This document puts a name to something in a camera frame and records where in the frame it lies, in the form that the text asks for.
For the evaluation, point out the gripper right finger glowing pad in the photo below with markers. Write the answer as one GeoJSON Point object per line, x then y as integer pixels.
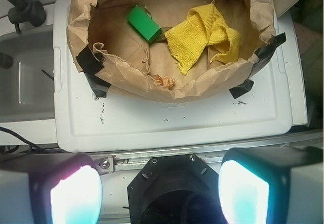
{"type": "Point", "coordinates": [272, 185]}

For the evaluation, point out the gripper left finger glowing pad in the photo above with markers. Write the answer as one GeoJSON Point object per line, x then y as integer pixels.
{"type": "Point", "coordinates": [50, 188]}

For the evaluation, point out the small tan shell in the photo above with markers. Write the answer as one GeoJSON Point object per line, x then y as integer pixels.
{"type": "Point", "coordinates": [165, 82]}

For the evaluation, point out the white plastic bin lid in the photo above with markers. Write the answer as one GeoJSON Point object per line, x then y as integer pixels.
{"type": "Point", "coordinates": [120, 122]}

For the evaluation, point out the black tape piece right front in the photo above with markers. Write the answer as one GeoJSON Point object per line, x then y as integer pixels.
{"type": "Point", "coordinates": [242, 89]}

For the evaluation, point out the black tape piece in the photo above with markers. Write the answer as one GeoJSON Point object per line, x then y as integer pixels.
{"type": "Point", "coordinates": [91, 63]}
{"type": "Point", "coordinates": [242, 89]}
{"type": "Point", "coordinates": [265, 53]}

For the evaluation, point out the black tape piece right side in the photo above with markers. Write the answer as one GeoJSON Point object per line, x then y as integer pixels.
{"type": "Point", "coordinates": [265, 53]}

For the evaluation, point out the black tape piece left front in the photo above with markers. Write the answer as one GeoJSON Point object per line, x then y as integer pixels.
{"type": "Point", "coordinates": [91, 63]}

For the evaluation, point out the yellow microfiber cloth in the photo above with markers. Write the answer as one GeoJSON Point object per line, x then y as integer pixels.
{"type": "Point", "coordinates": [204, 26]}

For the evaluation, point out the black faucet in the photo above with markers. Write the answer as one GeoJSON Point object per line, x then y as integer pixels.
{"type": "Point", "coordinates": [29, 11]}

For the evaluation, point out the brown paper bag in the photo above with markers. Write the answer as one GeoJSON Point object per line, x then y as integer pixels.
{"type": "Point", "coordinates": [130, 61]}

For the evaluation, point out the green rectangular block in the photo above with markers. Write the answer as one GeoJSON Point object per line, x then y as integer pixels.
{"type": "Point", "coordinates": [143, 24]}

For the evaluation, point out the metal rail bracket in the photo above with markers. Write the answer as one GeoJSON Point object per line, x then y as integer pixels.
{"type": "Point", "coordinates": [105, 165]}

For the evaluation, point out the aluminium rail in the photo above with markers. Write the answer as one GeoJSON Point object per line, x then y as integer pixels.
{"type": "Point", "coordinates": [211, 153]}

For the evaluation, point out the black octagonal mount plate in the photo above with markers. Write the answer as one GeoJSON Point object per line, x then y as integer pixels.
{"type": "Point", "coordinates": [175, 189]}

